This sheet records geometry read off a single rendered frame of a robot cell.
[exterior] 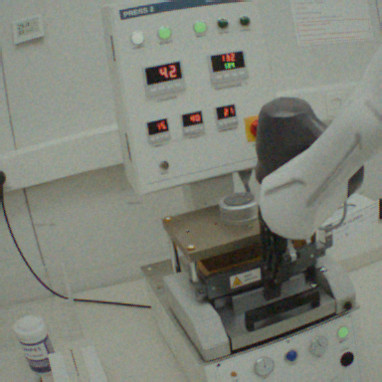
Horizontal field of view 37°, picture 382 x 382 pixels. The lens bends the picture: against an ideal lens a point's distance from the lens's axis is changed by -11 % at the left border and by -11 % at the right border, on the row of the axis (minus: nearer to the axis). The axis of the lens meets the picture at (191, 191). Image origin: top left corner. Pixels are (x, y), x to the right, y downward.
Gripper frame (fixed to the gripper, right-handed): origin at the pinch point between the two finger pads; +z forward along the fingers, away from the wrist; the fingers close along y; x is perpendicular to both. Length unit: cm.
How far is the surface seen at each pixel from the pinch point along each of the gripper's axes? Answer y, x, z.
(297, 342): 9.7, 2.1, 8.8
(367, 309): -4.5, 32.4, 30.9
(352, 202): -46, 51, 34
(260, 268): -4.5, -0.8, -0.5
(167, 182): -30.3, -10.0, -4.1
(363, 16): -76, 71, -16
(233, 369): 10.3, -11.6, 9.4
